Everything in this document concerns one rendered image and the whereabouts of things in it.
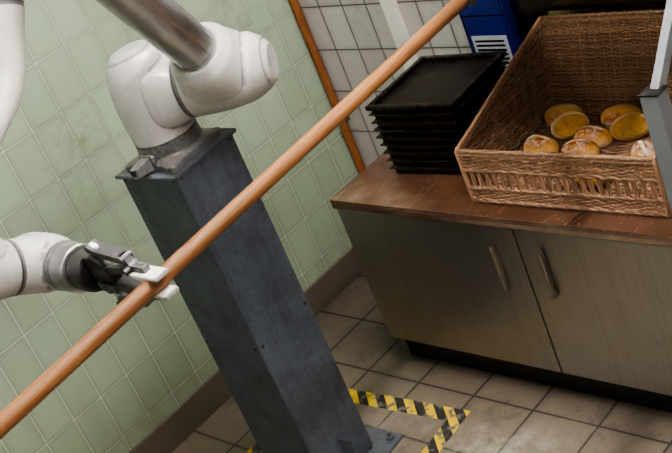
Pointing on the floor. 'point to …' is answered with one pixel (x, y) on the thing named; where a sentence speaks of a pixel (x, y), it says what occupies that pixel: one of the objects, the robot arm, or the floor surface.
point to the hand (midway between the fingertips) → (154, 282)
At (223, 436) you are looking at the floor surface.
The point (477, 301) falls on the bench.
